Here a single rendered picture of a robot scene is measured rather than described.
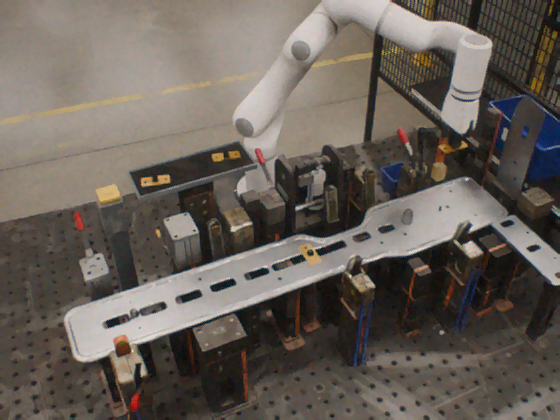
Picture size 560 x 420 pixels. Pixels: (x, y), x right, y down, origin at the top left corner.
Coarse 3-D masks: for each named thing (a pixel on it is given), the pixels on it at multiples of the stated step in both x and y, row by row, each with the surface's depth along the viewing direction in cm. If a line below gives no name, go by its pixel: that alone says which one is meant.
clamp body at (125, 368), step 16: (112, 352) 152; (128, 368) 148; (144, 368) 149; (128, 384) 146; (144, 384) 149; (128, 400) 150; (144, 400) 153; (128, 416) 164; (144, 416) 159; (160, 416) 178
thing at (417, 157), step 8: (416, 128) 197; (424, 128) 197; (416, 136) 197; (424, 136) 195; (416, 144) 199; (424, 144) 200; (416, 152) 200; (424, 152) 202; (416, 160) 202; (424, 160) 203; (416, 168) 204
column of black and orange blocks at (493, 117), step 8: (488, 112) 208; (496, 112) 207; (488, 120) 210; (496, 120) 208; (488, 128) 211; (496, 128) 210; (488, 136) 212; (480, 144) 217; (488, 144) 214; (480, 152) 219; (488, 152) 217; (480, 160) 220; (488, 160) 219; (480, 168) 222; (472, 176) 226; (480, 176) 223; (480, 184) 226
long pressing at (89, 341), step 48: (432, 192) 207; (480, 192) 207; (288, 240) 189; (336, 240) 190; (384, 240) 190; (432, 240) 190; (144, 288) 175; (192, 288) 175; (240, 288) 175; (288, 288) 176; (96, 336) 163; (144, 336) 163
